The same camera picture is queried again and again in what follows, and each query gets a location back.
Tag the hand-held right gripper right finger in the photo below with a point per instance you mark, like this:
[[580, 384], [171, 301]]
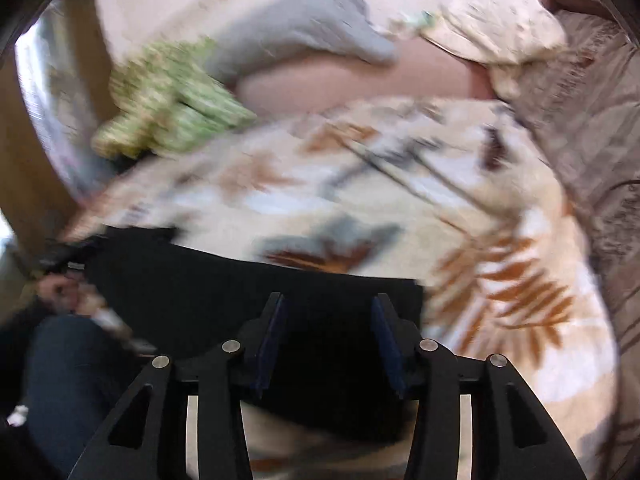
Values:
[[387, 355]]

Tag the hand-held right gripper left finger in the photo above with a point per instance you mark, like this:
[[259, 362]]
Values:
[[267, 355]]

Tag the black pants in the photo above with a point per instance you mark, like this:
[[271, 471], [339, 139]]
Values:
[[225, 295]]

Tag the person's left hand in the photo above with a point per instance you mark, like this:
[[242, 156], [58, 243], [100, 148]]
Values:
[[57, 291]]

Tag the person's leg in dark jeans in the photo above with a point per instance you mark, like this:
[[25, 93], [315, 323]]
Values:
[[70, 385]]

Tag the small white object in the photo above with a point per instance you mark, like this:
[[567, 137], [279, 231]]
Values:
[[19, 416]]

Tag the leaf print fleece blanket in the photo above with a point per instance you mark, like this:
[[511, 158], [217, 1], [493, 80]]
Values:
[[400, 185]]

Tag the patterned glass door panel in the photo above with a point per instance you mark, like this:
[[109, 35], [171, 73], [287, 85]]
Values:
[[50, 85]]

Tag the green patterned cloth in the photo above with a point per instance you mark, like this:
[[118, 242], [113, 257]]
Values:
[[180, 105]]

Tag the pink mattress sheet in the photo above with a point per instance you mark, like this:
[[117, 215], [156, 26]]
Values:
[[350, 80]]

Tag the brown striped bedsheet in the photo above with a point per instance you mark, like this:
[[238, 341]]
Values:
[[600, 135]]

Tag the grey pillow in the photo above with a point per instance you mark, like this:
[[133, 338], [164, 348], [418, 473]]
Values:
[[300, 25]]

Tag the small pale green cloth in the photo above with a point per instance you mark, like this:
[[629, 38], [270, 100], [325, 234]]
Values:
[[420, 20]]

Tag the white floral pillow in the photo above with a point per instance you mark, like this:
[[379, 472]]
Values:
[[500, 25]]

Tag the brown wooden door frame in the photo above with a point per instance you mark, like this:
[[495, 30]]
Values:
[[77, 25]]

